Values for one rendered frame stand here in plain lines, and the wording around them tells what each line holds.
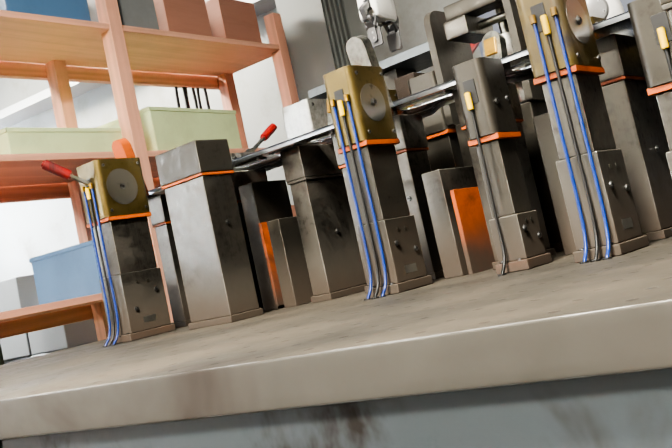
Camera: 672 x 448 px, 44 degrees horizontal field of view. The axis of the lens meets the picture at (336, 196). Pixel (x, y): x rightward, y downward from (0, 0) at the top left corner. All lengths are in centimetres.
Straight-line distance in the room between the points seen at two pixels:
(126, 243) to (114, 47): 228
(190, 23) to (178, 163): 289
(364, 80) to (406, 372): 75
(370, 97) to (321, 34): 350
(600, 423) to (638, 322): 9
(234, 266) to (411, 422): 92
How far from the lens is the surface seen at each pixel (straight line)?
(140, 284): 171
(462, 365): 57
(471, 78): 116
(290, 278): 159
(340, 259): 157
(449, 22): 161
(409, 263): 127
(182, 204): 156
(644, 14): 103
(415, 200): 144
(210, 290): 153
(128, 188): 174
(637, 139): 122
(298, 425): 71
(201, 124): 422
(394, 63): 181
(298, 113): 178
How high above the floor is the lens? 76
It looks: 5 degrees up
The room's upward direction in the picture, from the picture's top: 12 degrees counter-clockwise
